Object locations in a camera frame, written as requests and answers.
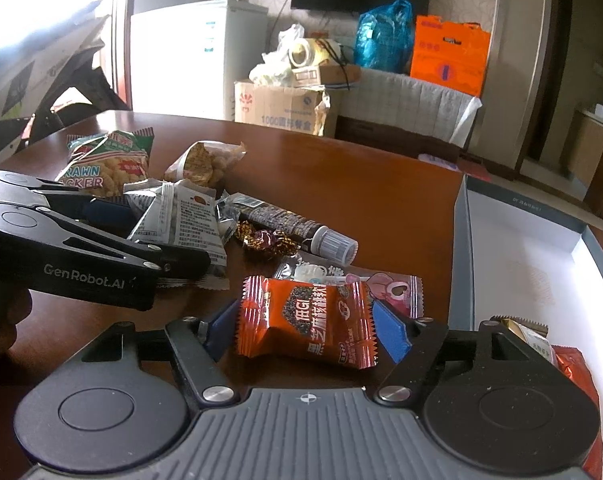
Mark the orange paper bag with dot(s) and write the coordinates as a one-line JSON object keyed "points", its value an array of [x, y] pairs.
{"points": [[449, 55]]}

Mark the orange snack packet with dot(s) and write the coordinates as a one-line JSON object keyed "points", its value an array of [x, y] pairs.
{"points": [[306, 322]]}

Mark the red foil snack packet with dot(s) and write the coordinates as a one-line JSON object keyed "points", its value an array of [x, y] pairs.
{"points": [[576, 380]]}

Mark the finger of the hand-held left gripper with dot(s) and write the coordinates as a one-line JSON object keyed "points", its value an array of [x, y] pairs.
{"points": [[106, 210], [181, 261]]}

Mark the clear brown snack bag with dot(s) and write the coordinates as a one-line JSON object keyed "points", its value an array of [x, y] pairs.
{"points": [[209, 162]]}

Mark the red item on floor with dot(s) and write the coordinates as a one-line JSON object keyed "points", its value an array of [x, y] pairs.
{"points": [[474, 167]]}

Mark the blue plastic bag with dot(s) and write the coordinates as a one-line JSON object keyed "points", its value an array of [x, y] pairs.
{"points": [[384, 35]]}

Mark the dark snack tube grey cap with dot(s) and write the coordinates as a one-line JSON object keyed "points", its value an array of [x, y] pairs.
{"points": [[291, 227]]}

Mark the gold red wrapped candy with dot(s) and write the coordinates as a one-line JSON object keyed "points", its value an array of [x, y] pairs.
{"points": [[264, 241]]}

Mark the cabinet with white quilted cover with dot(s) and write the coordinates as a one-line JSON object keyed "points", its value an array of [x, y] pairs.
{"points": [[401, 102]]}

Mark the person's left hand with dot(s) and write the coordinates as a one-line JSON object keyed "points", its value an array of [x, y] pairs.
{"points": [[9, 317]]}

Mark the wooden cabinet beyond doorway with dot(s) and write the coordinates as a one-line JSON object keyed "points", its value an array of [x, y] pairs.
{"points": [[589, 145]]}

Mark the pink cartoon snack packet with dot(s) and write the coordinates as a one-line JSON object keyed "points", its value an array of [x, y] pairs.
{"points": [[396, 290]]}

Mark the green cracker bag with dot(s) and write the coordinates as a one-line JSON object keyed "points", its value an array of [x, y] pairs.
{"points": [[106, 165]]}

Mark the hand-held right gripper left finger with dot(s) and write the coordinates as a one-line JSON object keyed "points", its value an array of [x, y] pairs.
{"points": [[222, 327]]}

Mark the white small fridge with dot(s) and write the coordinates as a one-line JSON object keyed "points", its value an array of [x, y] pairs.
{"points": [[181, 55]]}

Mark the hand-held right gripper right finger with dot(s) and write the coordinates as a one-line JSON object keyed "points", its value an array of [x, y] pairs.
{"points": [[391, 332]]}

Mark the white black scooter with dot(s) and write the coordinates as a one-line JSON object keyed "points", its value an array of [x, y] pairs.
{"points": [[41, 75]]}

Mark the yellow white tape roll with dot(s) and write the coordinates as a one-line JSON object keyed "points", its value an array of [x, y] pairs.
{"points": [[304, 52]]}

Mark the white plastic bag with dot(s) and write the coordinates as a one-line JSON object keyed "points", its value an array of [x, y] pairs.
{"points": [[274, 67]]}

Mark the white grey snack packet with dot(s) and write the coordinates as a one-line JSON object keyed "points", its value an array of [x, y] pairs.
{"points": [[186, 220]]}

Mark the large printed cardboard carton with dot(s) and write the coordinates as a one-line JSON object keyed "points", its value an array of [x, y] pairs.
{"points": [[276, 107]]}

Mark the gold white snack packet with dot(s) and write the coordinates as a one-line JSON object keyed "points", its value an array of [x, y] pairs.
{"points": [[529, 335]]}

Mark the flat brown cardboard box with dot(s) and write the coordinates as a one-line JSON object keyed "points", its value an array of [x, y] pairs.
{"points": [[331, 76]]}

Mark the grey cardboard box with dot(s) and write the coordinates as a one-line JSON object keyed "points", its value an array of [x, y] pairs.
{"points": [[521, 260]]}

